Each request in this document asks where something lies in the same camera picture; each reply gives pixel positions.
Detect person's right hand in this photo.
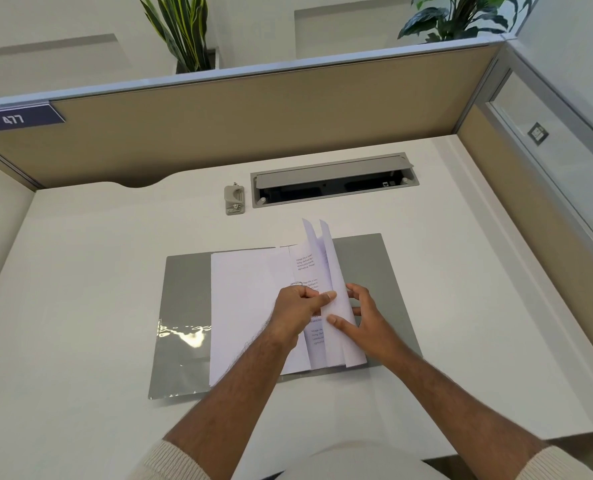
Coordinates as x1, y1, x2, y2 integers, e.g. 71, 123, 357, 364
326, 283, 410, 368

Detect person's left hand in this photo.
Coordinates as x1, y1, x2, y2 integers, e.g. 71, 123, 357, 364
265, 283, 338, 353

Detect grey ring binder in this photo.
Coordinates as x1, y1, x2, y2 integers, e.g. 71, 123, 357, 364
148, 233, 424, 401

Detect gray hole punch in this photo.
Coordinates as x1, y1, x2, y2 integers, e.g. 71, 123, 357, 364
224, 182, 247, 216

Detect person's left forearm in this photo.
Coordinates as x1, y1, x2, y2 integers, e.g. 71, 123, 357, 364
164, 329, 300, 468

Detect person's right forearm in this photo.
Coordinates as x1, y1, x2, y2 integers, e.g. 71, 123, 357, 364
384, 344, 550, 475

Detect cream knit sweater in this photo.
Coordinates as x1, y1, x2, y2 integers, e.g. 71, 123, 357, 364
128, 439, 593, 480

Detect wide beige partition panel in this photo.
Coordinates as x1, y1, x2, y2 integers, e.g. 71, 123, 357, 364
0, 37, 507, 189

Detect beige side partition panel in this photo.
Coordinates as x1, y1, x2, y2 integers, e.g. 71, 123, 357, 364
456, 104, 593, 365

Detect gray framed glass panel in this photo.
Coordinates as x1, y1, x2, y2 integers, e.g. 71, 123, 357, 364
476, 37, 593, 261

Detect green snake plant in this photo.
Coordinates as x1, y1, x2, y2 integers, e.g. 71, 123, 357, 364
138, 0, 212, 75

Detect dark green leafy plant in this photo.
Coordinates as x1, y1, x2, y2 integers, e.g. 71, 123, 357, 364
398, 0, 535, 43

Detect blue number sign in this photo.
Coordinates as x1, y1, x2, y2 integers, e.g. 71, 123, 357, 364
0, 100, 67, 134

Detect gray desk cable tray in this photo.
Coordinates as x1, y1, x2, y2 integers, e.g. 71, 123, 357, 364
250, 152, 421, 209

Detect small square wall plate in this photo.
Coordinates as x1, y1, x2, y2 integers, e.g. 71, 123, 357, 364
526, 121, 550, 147

